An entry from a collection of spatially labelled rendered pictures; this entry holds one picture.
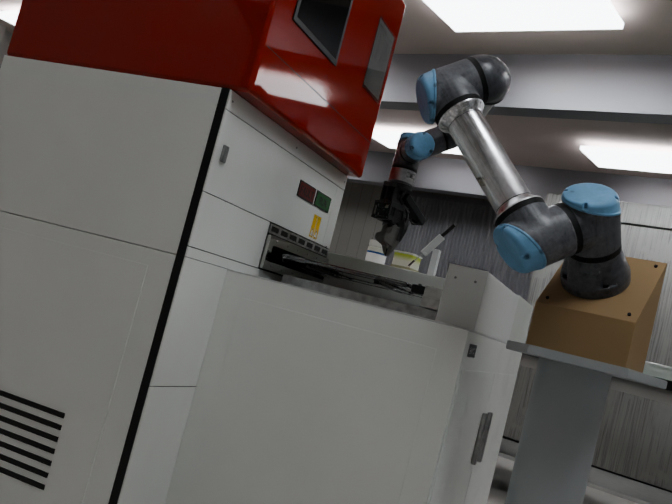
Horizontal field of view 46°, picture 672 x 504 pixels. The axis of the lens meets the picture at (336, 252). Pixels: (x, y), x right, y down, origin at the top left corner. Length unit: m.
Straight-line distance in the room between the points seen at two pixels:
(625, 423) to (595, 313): 4.77
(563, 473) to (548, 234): 0.51
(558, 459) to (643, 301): 0.38
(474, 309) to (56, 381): 0.99
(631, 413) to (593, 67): 2.61
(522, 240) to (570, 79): 4.49
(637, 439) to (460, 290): 4.75
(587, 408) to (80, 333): 1.16
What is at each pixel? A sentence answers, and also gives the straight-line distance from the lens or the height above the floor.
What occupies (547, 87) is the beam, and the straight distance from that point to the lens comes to 6.14.
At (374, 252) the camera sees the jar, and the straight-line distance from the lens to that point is 2.73.
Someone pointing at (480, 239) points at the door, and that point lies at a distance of 10.53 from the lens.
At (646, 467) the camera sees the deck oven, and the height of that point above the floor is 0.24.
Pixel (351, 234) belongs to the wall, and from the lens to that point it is 11.66.
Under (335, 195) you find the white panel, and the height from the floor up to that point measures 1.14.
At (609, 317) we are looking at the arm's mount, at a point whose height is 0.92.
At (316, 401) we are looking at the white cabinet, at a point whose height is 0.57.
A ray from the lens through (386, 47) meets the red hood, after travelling 2.58.
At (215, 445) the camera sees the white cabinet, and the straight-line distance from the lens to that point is 1.98.
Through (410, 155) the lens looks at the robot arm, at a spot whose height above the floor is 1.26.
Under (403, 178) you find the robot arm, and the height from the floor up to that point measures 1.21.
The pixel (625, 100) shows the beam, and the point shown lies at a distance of 5.89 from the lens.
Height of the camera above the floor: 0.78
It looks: 4 degrees up
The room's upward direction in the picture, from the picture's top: 14 degrees clockwise
